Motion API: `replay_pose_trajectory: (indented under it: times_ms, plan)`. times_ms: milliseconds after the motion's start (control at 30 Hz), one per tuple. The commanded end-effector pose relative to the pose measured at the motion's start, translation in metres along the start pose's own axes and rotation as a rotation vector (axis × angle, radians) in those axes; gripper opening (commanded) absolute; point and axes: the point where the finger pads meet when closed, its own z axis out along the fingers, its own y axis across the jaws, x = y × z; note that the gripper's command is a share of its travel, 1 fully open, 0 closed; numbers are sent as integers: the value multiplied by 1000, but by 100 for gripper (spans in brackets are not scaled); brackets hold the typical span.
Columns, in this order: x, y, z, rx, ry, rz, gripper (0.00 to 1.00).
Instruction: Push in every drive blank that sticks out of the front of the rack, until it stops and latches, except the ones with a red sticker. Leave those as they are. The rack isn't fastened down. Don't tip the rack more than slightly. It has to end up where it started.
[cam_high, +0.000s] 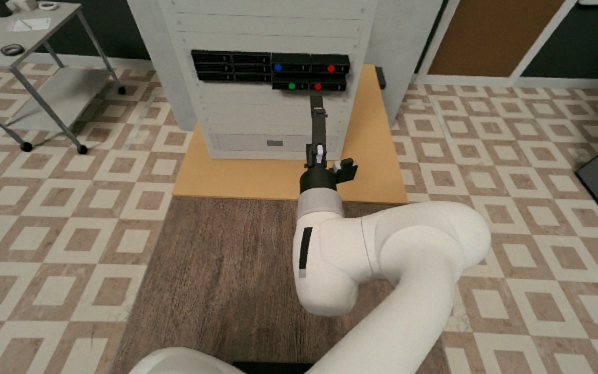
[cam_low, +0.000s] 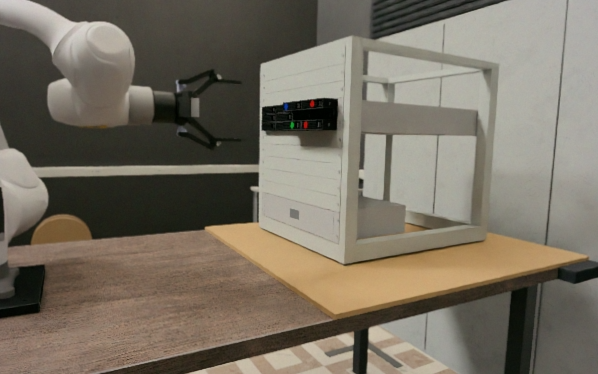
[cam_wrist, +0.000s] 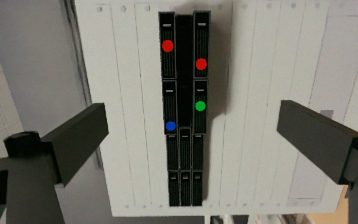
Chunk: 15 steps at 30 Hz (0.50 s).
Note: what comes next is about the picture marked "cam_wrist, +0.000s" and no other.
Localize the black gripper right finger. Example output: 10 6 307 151
276 100 358 224

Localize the white open rack frame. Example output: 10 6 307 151
75 0 358 216

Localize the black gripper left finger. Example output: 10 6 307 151
0 102 109 224

